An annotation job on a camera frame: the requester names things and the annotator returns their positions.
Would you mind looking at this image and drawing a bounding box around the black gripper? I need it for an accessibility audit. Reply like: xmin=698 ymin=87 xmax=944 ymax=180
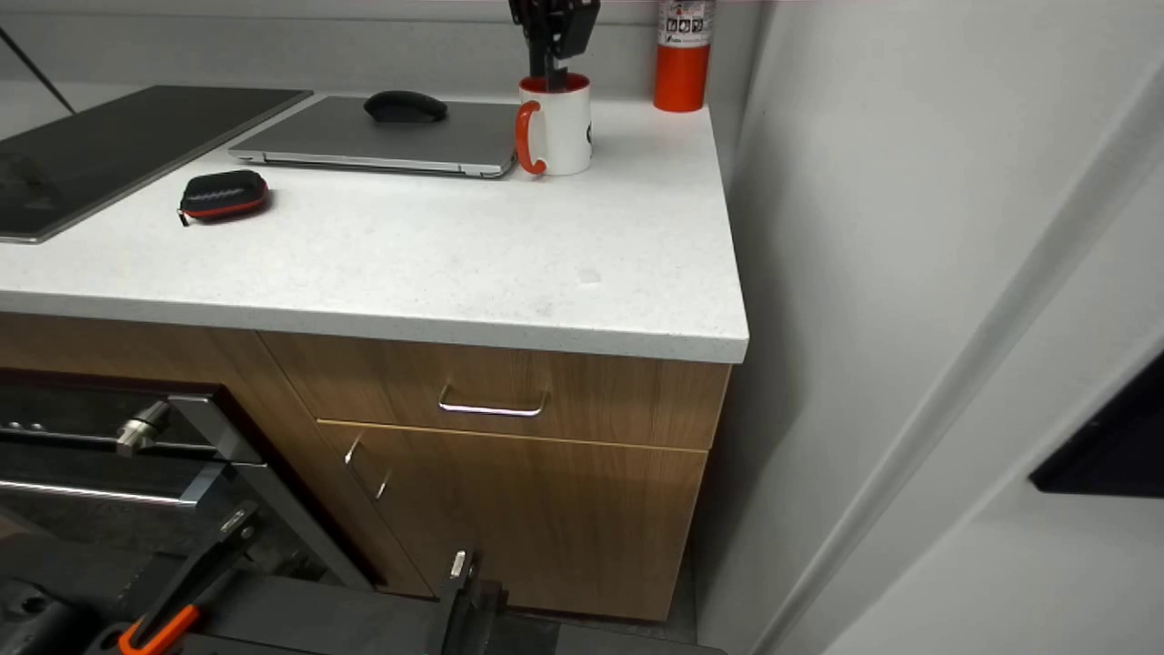
xmin=508 ymin=0 xmax=600 ymax=57

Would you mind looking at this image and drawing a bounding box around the orange white spray can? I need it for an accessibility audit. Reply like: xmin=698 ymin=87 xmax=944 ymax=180
xmin=656 ymin=0 xmax=713 ymax=111

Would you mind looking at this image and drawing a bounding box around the grey closed laptop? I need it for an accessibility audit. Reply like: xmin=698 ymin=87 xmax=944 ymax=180
xmin=234 ymin=98 xmax=515 ymax=179

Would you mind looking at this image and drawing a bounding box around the black computer mouse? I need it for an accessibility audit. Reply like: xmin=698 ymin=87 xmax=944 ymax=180
xmin=363 ymin=92 xmax=446 ymax=123

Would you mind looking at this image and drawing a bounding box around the black red zip pouch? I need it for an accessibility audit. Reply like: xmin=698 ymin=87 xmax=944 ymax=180
xmin=179 ymin=170 xmax=271 ymax=224

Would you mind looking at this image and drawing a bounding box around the black orange clamp tool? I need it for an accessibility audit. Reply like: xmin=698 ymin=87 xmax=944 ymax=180
xmin=92 ymin=504 xmax=259 ymax=655

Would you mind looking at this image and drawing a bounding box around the white mug orange handle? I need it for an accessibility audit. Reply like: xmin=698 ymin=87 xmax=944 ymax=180
xmin=514 ymin=74 xmax=594 ymax=179

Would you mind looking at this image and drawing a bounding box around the wooden drawer with steel handle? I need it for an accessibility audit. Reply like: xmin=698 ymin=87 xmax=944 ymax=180
xmin=264 ymin=334 xmax=732 ymax=451

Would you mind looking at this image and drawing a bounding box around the wooden cabinet door with handle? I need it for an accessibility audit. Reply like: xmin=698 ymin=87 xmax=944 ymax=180
xmin=315 ymin=419 xmax=705 ymax=622

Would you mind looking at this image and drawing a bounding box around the black oven with steel handle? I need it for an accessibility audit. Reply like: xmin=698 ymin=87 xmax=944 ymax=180
xmin=0 ymin=371 xmax=372 ymax=589

